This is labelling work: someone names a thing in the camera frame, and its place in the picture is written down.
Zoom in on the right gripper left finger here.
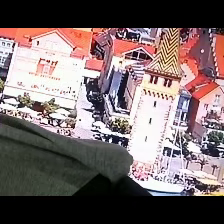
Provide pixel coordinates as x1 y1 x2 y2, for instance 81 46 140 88
72 173 116 197

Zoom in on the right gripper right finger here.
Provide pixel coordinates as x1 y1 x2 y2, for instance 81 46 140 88
114 175 153 197

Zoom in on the grey-green garment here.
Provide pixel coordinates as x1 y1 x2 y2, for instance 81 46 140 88
0 113 135 197

